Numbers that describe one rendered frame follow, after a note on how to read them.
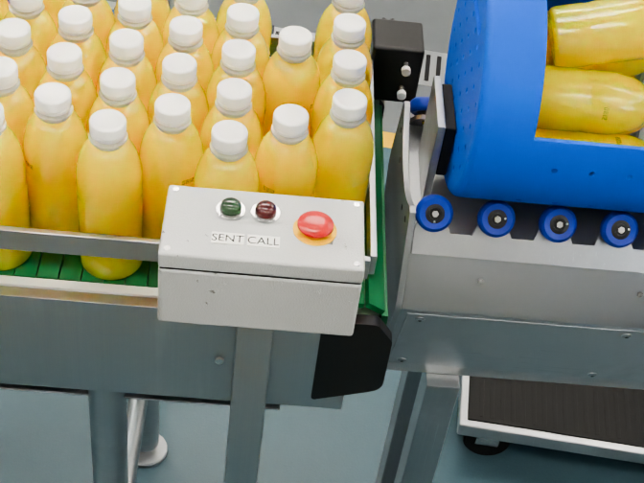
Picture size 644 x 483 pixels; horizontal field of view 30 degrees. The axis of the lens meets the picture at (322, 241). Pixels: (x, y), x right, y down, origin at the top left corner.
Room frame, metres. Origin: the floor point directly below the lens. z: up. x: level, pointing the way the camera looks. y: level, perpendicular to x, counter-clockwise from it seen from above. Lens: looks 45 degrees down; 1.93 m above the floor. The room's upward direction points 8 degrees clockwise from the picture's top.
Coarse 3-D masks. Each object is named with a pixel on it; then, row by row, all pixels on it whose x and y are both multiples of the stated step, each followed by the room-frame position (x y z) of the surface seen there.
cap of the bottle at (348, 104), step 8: (344, 88) 1.08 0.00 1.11; (336, 96) 1.06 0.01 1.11; (344, 96) 1.06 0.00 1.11; (352, 96) 1.07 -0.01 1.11; (360, 96) 1.07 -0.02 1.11; (336, 104) 1.05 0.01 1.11; (344, 104) 1.05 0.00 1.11; (352, 104) 1.05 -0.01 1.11; (360, 104) 1.05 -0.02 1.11; (336, 112) 1.05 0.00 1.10; (344, 112) 1.04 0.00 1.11; (352, 112) 1.04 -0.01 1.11; (360, 112) 1.05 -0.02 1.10; (344, 120) 1.04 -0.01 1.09; (352, 120) 1.04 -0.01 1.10
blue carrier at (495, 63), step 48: (480, 0) 1.15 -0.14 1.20; (528, 0) 1.12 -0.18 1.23; (576, 0) 1.30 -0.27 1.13; (480, 48) 1.09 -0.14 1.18; (528, 48) 1.07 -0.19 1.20; (480, 96) 1.04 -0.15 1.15; (528, 96) 1.04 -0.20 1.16; (480, 144) 1.02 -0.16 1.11; (528, 144) 1.03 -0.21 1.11; (576, 144) 1.03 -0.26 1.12; (480, 192) 1.04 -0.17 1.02; (528, 192) 1.04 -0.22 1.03; (576, 192) 1.04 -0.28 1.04; (624, 192) 1.04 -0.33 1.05
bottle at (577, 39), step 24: (600, 0) 1.18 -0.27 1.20; (624, 0) 1.18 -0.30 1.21; (552, 24) 1.15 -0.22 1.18; (576, 24) 1.15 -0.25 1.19; (600, 24) 1.15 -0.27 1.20; (624, 24) 1.15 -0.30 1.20; (552, 48) 1.18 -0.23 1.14; (576, 48) 1.13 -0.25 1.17; (600, 48) 1.13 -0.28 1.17; (624, 48) 1.14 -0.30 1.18
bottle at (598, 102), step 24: (552, 72) 1.11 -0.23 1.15; (576, 72) 1.12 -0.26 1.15; (600, 72) 1.13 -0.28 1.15; (552, 96) 1.09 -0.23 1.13; (576, 96) 1.09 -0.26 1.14; (600, 96) 1.10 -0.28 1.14; (624, 96) 1.10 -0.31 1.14; (552, 120) 1.08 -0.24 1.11; (576, 120) 1.08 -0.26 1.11; (600, 120) 1.08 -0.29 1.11; (624, 120) 1.09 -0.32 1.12
